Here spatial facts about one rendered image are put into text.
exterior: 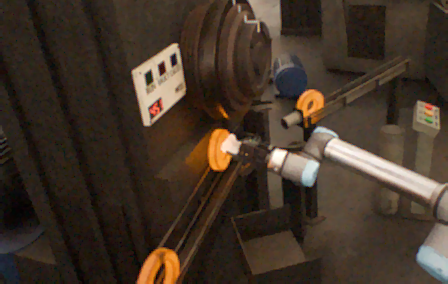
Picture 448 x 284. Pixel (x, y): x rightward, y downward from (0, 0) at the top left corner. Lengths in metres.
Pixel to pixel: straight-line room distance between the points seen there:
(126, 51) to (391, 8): 3.21
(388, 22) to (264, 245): 3.06
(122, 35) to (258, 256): 0.82
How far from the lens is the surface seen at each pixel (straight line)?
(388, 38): 4.28
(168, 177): 1.44
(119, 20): 1.27
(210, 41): 1.47
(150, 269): 1.29
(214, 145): 1.56
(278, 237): 1.54
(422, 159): 2.45
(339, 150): 1.60
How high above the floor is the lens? 1.64
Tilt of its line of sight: 28 degrees down
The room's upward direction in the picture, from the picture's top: 8 degrees counter-clockwise
